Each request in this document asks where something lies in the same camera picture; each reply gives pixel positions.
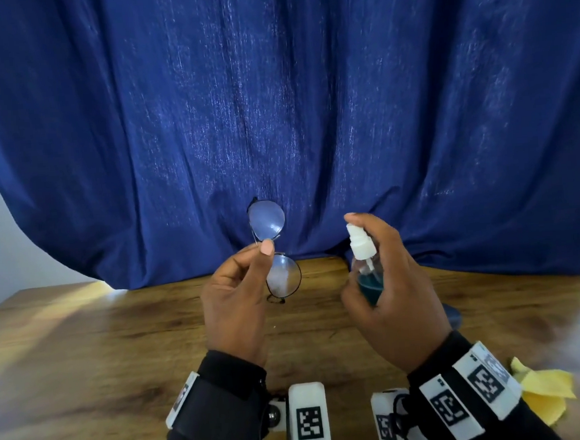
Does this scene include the thin black round eyeglasses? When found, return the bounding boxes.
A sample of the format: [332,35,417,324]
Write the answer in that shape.
[246,194,305,307]

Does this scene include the yellow cloth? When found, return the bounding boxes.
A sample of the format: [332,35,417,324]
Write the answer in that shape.
[509,353,579,429]

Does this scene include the person's right forearm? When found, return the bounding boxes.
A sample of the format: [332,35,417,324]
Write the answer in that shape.
[474,394,564,440]

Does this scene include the white tagged wrist camera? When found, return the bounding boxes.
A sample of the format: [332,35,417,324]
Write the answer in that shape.
[267,381,333,440]
[370,387,431,440]

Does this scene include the person's left hand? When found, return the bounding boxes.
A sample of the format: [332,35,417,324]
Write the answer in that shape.
[196,238,284,373]

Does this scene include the clear spray bottle blue liquid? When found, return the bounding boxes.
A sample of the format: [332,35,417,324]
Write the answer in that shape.
[346,221,387,309]

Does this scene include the black wrist strap single tag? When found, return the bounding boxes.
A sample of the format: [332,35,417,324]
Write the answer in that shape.
[161,347,273,440]

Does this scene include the blue curtain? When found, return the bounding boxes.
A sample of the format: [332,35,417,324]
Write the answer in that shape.
[0,0,580,317]

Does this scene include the person's right hand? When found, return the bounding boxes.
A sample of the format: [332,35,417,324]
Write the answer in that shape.
[335,206,456,379]

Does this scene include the black wrist strap white tags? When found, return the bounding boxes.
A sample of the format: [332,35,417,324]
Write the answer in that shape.
[403,327,527,440]

